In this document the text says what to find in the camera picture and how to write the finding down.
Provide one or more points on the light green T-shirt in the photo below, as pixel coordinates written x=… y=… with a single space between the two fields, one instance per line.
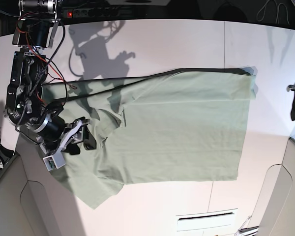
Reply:
x=181 y=125

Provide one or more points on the grey cabinet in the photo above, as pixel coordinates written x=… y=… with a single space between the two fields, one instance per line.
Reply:
x=36 y=207
x=274 y=213

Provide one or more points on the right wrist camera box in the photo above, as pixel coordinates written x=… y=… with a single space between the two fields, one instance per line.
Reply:
x=54 y=161

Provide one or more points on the white slotted panel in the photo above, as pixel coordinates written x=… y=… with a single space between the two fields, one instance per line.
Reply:
x=206 y=221

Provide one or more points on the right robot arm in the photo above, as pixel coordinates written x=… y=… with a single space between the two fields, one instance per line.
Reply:
x=36 y=27

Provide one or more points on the black power strip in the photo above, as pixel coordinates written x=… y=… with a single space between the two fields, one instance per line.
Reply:
x=118 y=11

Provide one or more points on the grey right side cabinet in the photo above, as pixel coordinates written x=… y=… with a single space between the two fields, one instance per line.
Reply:
x=274 y=213

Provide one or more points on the grey left side cabinet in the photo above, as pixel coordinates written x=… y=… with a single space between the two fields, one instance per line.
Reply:
x=36 y=207

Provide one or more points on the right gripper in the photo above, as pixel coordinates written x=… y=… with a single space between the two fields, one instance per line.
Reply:
x=53 y=129

